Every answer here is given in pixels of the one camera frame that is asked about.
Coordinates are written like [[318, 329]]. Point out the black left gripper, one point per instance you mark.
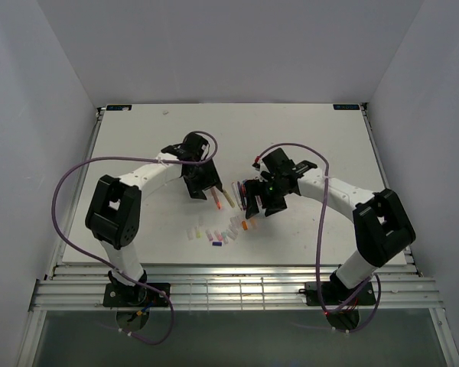
[[211, 180]]

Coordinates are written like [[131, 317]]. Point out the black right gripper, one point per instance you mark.
[[255, 187]]

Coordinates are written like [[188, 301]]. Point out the orange pen edge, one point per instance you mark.
[[216, 198]]

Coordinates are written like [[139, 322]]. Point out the yellow pen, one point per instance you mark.
[[229, 199]]

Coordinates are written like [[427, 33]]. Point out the purple gel pen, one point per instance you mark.
[[242, 194]]

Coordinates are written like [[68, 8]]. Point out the violet pen cap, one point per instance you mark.
[[209, 235]]

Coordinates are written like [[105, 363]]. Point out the pink pen cap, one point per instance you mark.
[[218, 236]]

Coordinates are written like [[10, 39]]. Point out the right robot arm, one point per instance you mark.
[[382, 228]]

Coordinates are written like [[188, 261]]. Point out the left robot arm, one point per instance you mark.
[[115, 209]]

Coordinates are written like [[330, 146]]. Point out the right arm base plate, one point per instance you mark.
[[332, 297]]

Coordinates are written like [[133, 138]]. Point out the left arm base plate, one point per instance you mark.
[[121, 295]]

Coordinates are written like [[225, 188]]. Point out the aluminium frame rail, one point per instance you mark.
[[228, 288]]

